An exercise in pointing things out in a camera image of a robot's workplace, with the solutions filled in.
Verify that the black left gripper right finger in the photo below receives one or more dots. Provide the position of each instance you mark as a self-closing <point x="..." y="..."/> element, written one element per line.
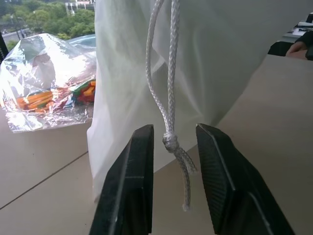
<point x="227" y="186"/>

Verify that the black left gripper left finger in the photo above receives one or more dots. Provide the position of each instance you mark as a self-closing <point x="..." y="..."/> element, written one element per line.
<point x="127" y="186"/>

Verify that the clear bag of colourful sticks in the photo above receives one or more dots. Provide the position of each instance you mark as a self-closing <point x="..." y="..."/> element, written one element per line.
<point x="41" y="80"/>

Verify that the bystander bare hand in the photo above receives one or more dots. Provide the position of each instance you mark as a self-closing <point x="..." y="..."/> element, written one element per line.
<point x="296" y="48"/>

